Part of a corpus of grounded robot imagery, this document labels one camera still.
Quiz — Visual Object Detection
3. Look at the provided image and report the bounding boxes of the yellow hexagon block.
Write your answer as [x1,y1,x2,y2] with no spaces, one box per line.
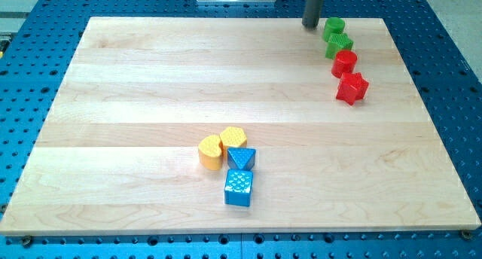
[219,126,248,156]

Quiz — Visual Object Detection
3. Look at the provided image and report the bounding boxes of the blue triangle block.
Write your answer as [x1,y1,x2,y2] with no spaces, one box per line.
[227,148,256,171]

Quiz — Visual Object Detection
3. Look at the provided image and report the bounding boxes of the green cylinder block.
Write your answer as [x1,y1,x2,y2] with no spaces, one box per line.
[322,17,346,42]

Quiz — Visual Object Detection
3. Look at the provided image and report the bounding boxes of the blue perforated metal table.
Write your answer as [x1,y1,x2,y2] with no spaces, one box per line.
[1,0,481,258]

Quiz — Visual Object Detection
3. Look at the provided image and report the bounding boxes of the red star block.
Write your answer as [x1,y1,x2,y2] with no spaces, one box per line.
[336,72,369,105]

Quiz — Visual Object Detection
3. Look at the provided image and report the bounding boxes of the blue cube block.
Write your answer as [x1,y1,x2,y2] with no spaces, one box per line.
[224,169,254,207]

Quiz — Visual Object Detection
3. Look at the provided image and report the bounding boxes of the green star block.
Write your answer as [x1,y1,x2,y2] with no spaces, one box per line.
[325,33,354,59]

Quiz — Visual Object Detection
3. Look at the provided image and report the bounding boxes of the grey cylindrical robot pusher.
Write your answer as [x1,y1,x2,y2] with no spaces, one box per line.
[302,0,324,29]

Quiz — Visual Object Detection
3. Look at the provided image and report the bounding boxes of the red cylinder block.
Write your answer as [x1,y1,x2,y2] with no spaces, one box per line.
[331,50,358,78]

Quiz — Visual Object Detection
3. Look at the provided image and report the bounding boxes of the light wooden board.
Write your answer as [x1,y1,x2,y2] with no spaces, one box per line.
[1,17,480,236]

